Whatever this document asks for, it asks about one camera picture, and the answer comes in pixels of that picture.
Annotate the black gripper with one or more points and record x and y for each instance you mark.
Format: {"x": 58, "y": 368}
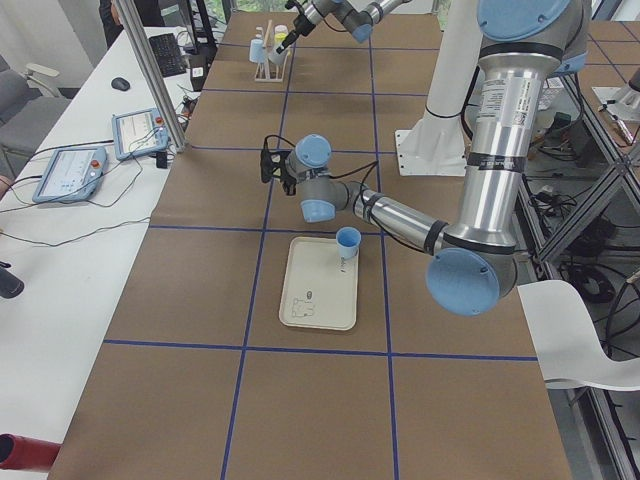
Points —
{"x": 288, "y": 182}
{"x": 295, "y": 29}

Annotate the yellow plastic cup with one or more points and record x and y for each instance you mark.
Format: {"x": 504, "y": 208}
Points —
{"x": 280, "y": 33}

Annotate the light blue plastic cup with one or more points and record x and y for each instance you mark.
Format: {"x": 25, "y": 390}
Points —
{"x": 257, "y": 52}

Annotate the grey plastic cup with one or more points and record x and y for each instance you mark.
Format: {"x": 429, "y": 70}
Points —
{"x": 278, "y": 55}

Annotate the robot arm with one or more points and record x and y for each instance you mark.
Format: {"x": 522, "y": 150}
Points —
{"x": 358, "y": 23}
{"x": 478, "y": 123}

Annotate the black keyboard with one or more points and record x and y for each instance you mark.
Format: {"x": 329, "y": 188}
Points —
{"x": 167, "y": 53}

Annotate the cream plastic tray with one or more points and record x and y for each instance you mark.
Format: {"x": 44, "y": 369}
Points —
{"x": 320, "y": 287}

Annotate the far blue teach pendant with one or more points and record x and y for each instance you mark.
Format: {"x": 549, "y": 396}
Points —
{"x": 139, "y": 133}

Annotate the blue teach pendant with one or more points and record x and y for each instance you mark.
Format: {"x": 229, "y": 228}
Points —
{"x": 139, "y": 133}
{"x": 72, "y": 175}

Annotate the black computer mouse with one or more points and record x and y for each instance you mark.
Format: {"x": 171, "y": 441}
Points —
{"x": 120, "y": 84}

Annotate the near blue teach pendant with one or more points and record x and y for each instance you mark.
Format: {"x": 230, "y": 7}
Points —
{"x": 72, "y": 175}

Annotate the black water bottle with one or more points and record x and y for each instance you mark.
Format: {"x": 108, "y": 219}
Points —
{"x": 10, "y": 285}

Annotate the white chair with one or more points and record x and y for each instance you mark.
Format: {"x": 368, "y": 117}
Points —
{"x": 566, "y": 343}

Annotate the red cylinder bottle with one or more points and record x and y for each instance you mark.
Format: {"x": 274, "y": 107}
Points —
{"x": 27, "y": 454}

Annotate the white wire cup rack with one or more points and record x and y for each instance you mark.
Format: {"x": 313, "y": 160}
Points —
{"x": 267, "y": 72}

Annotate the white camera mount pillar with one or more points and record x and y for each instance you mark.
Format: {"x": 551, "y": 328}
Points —
{"x": 435, "y": 146}

